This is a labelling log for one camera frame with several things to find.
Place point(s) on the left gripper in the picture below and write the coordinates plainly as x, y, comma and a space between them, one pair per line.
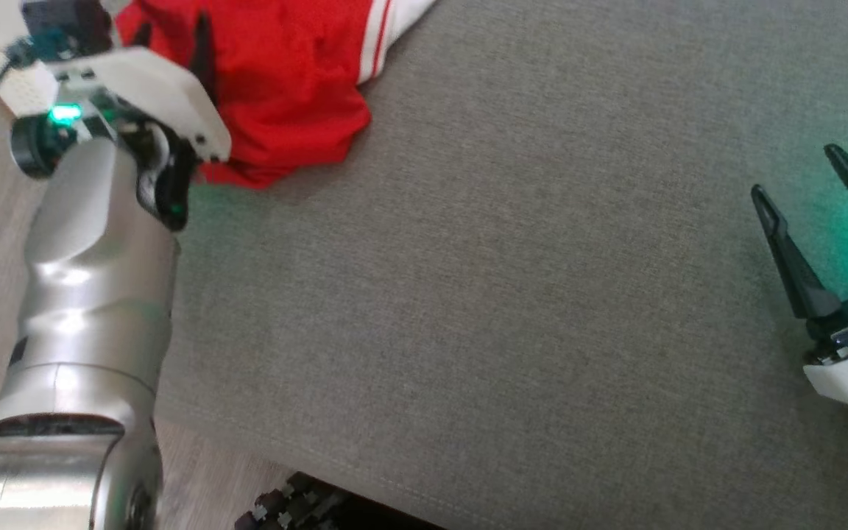
152, 88

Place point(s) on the red jersey with white sleeves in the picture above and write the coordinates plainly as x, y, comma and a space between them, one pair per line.
284, 81

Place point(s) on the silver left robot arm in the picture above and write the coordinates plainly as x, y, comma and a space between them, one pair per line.
85, 294

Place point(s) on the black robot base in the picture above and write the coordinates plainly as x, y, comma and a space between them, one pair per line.
306, 508

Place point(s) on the large grey sofa seat cushion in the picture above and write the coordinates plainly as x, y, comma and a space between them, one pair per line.
505, 294

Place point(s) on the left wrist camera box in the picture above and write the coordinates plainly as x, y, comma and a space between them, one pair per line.
63, 29

